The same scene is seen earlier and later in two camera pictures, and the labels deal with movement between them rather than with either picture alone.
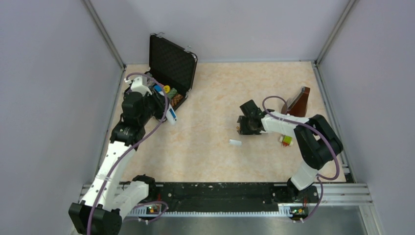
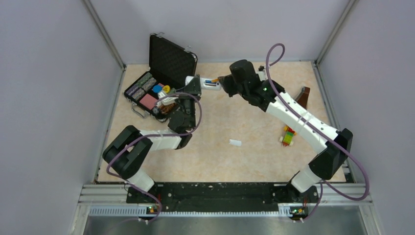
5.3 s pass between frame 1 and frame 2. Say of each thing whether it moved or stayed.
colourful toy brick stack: stayed
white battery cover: stayed
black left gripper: moved
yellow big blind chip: stayed
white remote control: moved
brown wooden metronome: stayed
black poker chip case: stayed
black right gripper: moved
